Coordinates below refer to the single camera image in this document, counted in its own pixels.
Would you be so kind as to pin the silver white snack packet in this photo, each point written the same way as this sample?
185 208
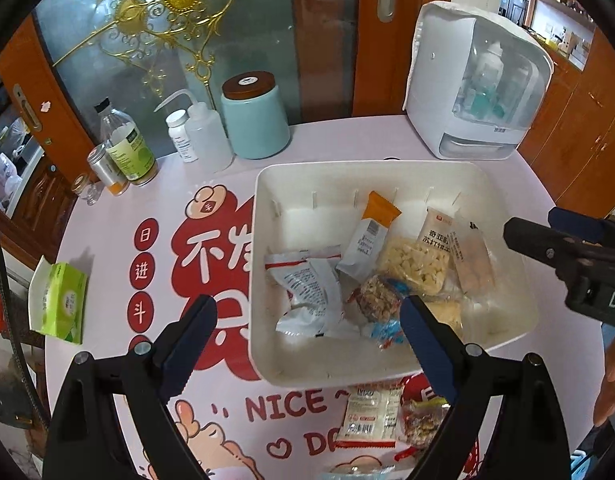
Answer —
312 322

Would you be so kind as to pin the white plastic storage bin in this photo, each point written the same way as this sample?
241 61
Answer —
307 220

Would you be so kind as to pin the beige cracker packet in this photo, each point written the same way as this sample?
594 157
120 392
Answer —
435 230

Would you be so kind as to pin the gold-patterned frosted glass door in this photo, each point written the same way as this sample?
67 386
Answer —
137 25

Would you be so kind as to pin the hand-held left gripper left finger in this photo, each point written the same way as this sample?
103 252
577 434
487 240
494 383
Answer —
187 355

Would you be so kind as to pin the wooden wall shelf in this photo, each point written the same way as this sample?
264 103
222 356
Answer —
557 5

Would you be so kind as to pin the green tissue box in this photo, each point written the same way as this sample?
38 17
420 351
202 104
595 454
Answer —
62 300

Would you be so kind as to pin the white pill bottle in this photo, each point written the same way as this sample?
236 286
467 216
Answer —
182 137

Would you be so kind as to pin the clear plastic wash bottle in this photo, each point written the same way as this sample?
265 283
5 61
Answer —
210 140

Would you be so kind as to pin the clear yellow crisp packet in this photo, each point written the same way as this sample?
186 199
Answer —
445 312
417 267

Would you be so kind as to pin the tall green-label glass bottle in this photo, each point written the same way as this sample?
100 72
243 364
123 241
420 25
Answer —
130 152

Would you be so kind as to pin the small metal can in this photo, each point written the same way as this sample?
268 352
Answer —
107 170

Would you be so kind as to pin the orange and white snack bar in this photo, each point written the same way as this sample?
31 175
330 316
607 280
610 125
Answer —
367 240

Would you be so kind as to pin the wooden floor cabinet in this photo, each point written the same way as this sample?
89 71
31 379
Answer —
582 125

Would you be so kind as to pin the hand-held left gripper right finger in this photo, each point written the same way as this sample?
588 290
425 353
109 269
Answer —
432 355

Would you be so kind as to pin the white red-edged snack packet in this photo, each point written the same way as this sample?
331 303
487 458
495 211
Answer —
292 277

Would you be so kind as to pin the blue foil snack packet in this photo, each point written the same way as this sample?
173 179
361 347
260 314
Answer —
387 335

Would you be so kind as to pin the clear mixed nut packet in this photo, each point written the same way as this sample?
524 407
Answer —
422 422

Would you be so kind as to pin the white countertop sterilizer cabinet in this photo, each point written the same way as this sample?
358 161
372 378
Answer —
437 75

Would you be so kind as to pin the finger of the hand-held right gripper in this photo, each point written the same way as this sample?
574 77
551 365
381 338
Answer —
577 222
537 245

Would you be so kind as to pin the clear nut cluster packet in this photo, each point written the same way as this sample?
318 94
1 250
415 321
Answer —
380 297

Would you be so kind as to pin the light blue canister brown lid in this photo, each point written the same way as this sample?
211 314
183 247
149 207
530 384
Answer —
255 120

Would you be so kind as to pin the clear pale biscuit packet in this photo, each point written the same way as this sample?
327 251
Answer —
475 265

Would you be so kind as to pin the small empty glass jar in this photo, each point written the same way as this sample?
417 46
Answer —
86 191

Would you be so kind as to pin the small white red-striped packet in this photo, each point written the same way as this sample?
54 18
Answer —
370 415

